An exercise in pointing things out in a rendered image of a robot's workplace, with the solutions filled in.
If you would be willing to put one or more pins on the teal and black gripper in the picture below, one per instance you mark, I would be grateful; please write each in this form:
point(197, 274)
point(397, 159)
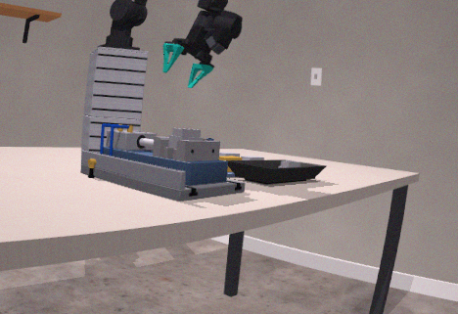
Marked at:
point(200, 54)

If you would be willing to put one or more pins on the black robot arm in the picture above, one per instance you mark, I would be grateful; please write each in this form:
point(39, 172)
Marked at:
point(215, 32)

